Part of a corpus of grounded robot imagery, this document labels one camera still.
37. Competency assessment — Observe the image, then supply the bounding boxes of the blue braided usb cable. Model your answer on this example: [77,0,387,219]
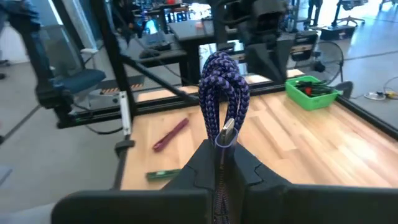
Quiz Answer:
[198,51,251,224]

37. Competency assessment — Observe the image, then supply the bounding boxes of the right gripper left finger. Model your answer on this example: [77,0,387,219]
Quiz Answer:
[51,139,216,224]

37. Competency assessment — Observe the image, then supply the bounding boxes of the hazard striped floor plate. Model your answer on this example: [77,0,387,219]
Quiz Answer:
[99,83,146,96]

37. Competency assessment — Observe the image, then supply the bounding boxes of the magenta braided usb cable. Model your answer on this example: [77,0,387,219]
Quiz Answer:
[152,117,190,152]

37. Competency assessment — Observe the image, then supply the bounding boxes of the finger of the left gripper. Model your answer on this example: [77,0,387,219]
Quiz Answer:
[266,39,295,83]
[245,42,275,80]

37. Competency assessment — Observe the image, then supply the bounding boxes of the green braided usb cable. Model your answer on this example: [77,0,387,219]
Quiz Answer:
[145,168,183,182]

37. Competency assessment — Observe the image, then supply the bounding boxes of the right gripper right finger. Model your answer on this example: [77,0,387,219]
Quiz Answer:
[231,144,398,224]

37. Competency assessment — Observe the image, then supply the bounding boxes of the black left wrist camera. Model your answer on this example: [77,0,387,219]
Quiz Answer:
[251,1,289,37]

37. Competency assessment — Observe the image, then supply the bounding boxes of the blue office chair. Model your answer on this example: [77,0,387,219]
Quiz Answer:
[40,24,108,103]

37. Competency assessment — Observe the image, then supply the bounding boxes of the black desk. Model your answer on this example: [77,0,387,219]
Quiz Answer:
[136,18,237,86]

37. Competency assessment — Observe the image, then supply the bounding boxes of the person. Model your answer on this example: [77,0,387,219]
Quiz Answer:
[0,0,55,94]

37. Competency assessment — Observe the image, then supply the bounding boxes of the silver aluminium bracket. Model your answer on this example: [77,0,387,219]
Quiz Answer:
[119,90,133,136]

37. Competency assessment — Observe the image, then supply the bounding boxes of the green plastic basket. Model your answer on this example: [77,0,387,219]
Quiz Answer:
[285,75,343,111]

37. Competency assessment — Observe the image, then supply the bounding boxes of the black floor fan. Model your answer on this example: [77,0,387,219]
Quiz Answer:
[312,40,345,82]

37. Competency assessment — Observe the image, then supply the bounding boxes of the black usb cable red band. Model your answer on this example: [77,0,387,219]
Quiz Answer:
[294,79,335,97]

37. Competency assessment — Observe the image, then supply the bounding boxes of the white cable bundle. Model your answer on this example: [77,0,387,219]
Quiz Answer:
[363,90,398,101]

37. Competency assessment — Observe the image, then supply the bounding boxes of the black aluminium table frame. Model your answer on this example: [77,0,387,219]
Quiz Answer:
[51,0,398,190]

